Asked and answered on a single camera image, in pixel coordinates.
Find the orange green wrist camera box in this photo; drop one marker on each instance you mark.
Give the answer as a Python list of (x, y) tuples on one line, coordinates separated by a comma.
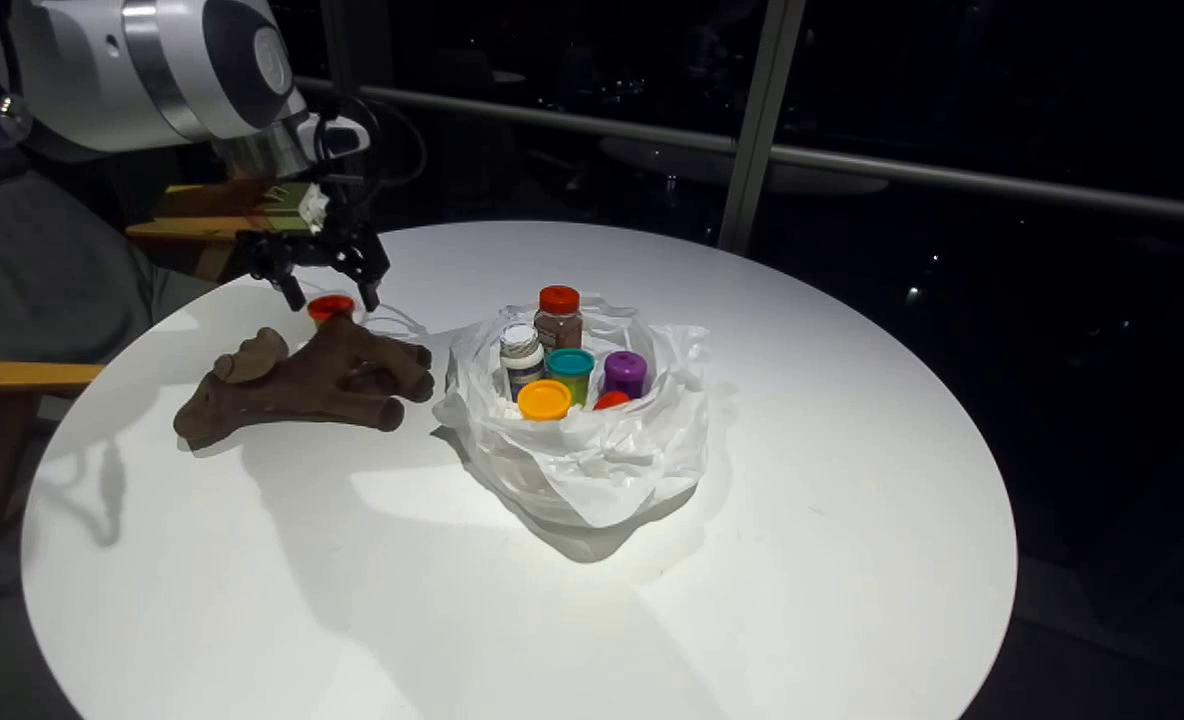
[(256, 204)]

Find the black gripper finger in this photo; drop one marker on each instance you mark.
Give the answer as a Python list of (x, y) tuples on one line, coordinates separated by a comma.
[(370, 272), (281, 278)]

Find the grey horizontal window rail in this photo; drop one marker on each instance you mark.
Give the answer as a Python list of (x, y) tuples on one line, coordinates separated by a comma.
[(967, 177)]

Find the white plastic bag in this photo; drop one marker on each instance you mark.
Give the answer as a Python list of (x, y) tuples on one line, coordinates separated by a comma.
[(595, 460)]

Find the brown plush moose toy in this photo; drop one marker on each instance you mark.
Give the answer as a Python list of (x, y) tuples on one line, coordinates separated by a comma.
[(296, 387)]

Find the grey window post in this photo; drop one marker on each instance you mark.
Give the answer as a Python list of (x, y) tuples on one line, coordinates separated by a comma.
[(759, 133)]

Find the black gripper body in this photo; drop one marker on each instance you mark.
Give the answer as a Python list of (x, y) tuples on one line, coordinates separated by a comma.
[(306, 244)]

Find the red-orange lid dough tub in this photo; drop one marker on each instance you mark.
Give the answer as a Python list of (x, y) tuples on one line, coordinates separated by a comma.
[(330, 308)]

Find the red lid dough tub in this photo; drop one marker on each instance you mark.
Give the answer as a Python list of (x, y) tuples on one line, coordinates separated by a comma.
[(615, 396)]

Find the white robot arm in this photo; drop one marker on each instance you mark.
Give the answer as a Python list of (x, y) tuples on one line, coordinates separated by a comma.
[(136, 74)]

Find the yellow-orange lid dough tub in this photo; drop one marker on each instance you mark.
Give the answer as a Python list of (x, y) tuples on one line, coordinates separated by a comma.
[(545, 401)]

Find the grey chair cushion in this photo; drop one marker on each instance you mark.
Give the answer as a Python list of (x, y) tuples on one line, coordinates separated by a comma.
[(32, 281)]

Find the wooden chair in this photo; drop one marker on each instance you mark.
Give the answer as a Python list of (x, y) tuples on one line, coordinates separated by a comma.
[(18, 378)]

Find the purple lid dough tub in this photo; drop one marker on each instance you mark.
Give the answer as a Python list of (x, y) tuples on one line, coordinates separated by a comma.
[(626, 372)]

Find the teal lid dough tub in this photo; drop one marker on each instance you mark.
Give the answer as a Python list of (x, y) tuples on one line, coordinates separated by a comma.
[(569, 365)]

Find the red lid spice jar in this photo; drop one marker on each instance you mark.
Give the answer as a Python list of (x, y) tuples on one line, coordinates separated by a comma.
[(558, 314)]

